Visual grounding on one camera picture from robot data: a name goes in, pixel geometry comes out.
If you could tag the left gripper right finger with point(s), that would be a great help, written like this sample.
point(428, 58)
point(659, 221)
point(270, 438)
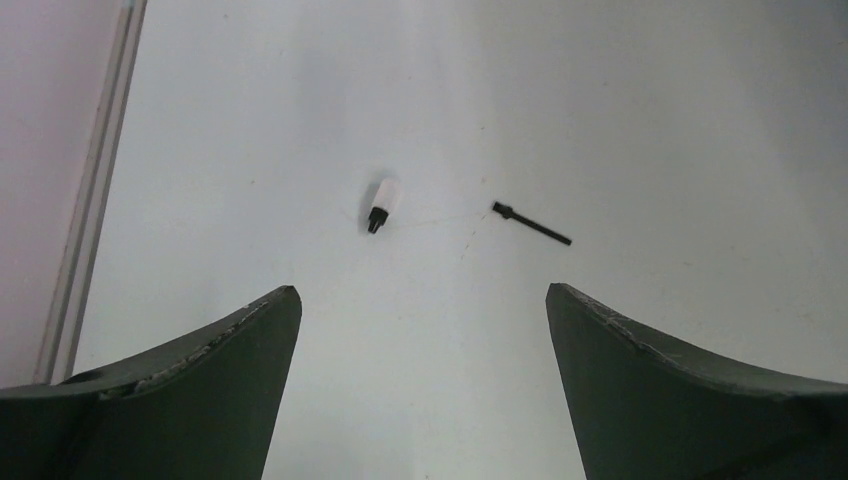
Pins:
point(647, 405)

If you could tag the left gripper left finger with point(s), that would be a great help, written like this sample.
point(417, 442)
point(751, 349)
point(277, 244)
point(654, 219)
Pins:
point(201, 406)

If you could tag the small black cleaning brush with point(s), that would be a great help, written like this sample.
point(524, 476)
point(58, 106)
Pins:
point(508, 213)

